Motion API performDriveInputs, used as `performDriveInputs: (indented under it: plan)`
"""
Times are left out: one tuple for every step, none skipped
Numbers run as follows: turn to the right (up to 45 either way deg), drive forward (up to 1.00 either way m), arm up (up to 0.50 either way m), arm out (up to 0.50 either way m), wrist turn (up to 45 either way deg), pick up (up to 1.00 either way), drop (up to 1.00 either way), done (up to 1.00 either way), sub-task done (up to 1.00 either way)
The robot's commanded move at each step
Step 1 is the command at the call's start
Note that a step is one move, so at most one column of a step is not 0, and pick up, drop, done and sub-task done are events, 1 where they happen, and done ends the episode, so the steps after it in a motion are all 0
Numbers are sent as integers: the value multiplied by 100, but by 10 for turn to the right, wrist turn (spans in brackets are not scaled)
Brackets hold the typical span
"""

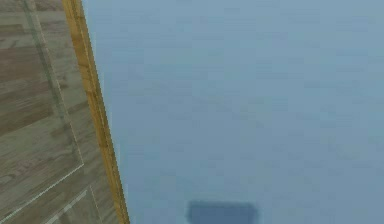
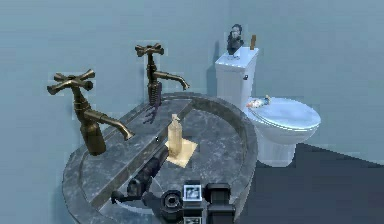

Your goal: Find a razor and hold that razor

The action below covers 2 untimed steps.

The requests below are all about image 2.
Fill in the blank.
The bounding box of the dark bust statue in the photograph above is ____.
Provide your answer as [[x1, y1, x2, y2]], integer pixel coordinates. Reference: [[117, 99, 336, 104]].
[[226, 23, 245, 57]]

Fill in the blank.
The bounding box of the small colourful toy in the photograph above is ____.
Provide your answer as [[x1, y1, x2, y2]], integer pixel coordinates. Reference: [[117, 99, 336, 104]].
[[245, 94, 272, 110]]

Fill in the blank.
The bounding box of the beige soap pump bottle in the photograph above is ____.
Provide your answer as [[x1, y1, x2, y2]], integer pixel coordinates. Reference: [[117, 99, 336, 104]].
[[166, 113, 184, 158]]

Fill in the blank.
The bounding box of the large brass cross-handle tap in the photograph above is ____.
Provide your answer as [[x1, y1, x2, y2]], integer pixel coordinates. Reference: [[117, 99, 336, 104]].
[[46, 68, 136, 157]]

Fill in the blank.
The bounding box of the black long lumpy object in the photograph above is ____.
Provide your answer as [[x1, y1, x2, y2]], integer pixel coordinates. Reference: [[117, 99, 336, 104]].
[[110, 146, 170, 205]]

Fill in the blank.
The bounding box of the white toilet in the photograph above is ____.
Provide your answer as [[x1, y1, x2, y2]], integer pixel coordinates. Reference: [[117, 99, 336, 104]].
[[214, 46, 323, 168]]

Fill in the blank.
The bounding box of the small brass cross-handle tap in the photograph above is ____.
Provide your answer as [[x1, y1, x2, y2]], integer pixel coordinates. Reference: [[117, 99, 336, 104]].
[[134, 43, 191, 101]]

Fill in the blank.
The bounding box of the dark marble round sink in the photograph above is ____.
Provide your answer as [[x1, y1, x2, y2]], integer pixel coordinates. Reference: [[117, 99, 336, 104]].
[[61, 91, 260, 224]]

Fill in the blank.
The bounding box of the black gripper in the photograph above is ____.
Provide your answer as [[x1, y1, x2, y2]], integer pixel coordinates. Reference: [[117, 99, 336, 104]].
[[159, 189, 184, 224]]

